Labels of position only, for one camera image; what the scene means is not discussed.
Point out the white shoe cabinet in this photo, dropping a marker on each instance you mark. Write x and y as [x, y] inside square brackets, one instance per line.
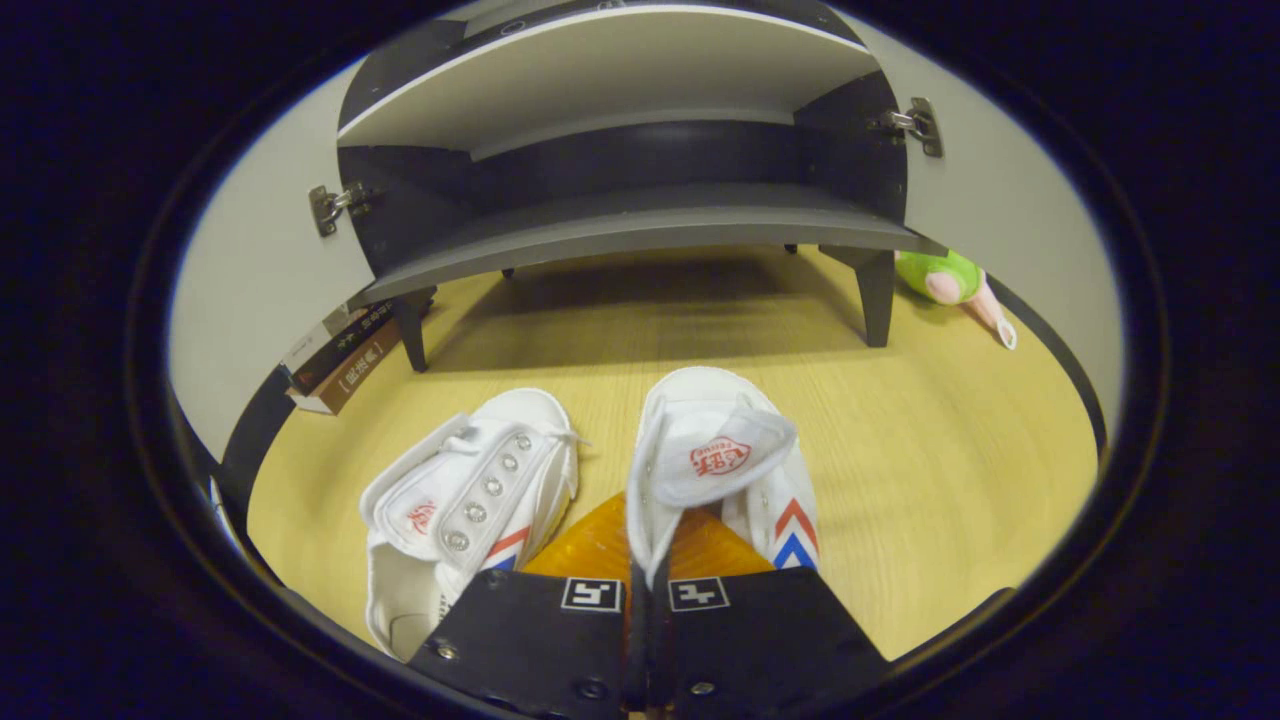
[600, 80]

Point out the white cabinet door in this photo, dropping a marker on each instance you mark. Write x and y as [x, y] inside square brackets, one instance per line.
[1020, 220]
[260, 280]

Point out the black book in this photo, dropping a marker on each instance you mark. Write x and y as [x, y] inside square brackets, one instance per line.
[340, 352]

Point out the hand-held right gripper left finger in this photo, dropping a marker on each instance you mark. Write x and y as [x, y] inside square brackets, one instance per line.
[530, 650]

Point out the white cover book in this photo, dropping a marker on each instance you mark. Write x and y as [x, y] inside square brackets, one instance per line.
[312, 340]

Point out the green pink plush toy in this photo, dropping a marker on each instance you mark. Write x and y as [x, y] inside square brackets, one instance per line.
[945, 275]

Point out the white canvas shoe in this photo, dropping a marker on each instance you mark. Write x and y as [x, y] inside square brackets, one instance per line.
[530, 410]
[715, 420]

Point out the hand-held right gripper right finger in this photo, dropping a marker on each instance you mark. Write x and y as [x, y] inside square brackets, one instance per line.
[760, 640]

